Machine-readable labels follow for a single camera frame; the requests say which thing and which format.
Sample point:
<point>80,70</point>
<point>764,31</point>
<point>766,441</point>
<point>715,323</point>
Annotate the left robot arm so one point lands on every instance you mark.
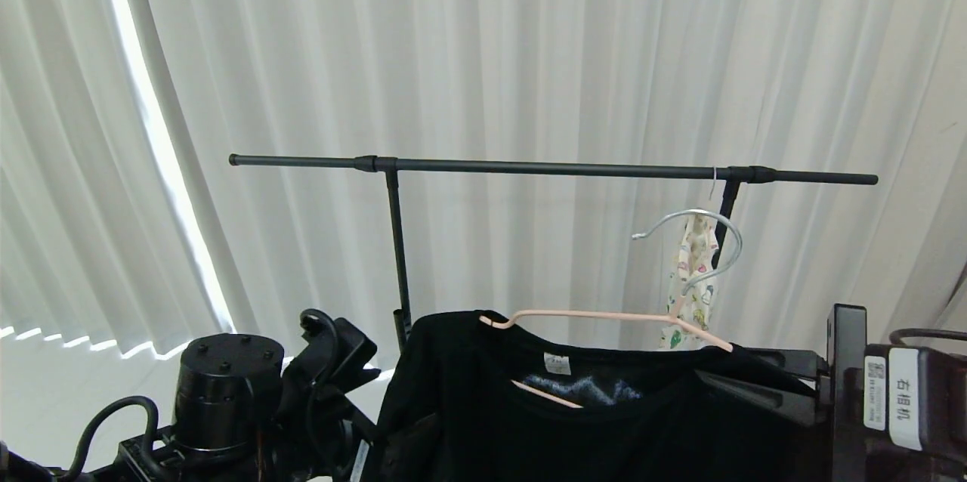
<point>223,391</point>

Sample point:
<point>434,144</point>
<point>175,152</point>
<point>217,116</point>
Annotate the cream printed garment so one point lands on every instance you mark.
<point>695,270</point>

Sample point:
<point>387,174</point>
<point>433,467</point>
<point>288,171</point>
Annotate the black garment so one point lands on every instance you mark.
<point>491,429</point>

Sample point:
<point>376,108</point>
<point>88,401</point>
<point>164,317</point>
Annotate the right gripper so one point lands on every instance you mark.
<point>846,391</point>

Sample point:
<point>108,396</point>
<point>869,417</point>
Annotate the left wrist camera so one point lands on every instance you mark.
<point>332,353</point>

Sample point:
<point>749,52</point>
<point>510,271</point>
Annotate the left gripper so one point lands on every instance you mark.
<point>359,452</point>

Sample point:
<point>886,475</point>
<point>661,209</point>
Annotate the black clothes rack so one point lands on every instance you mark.
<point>544,168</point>

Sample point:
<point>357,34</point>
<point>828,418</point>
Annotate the pink clothes hanger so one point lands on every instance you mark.
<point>604,314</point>
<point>713,183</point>

